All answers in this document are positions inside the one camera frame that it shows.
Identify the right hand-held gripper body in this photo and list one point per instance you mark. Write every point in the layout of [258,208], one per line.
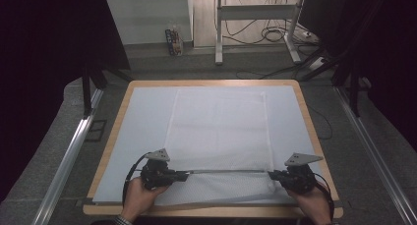
[300,179]

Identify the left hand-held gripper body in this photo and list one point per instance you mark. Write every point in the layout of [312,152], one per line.
[155,177]

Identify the white mesh laundry bag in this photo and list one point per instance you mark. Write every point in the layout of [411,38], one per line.
[219,133]

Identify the person's left hand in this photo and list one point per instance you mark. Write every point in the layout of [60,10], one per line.
[139,198]

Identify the person's right hand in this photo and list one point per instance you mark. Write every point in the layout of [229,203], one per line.
[313,205]

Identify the person's left sleeve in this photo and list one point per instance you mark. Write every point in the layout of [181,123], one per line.
[123,220]

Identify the wooden framed white board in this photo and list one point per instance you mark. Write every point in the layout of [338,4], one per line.
[141,120]

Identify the black metal stand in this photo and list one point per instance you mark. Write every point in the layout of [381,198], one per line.
[87,94]

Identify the white power strip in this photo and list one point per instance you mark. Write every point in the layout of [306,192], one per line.
[316,63]

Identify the dark curtain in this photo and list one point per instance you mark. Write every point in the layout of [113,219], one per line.
[39,54]
[387,54]

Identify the black floor frame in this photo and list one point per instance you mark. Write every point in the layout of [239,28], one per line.
[95,130]

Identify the aluminium rail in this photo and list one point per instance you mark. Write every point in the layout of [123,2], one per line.
[373,153]
[65,166]

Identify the white metal desk frame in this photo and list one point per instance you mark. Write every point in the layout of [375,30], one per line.
[255,12]

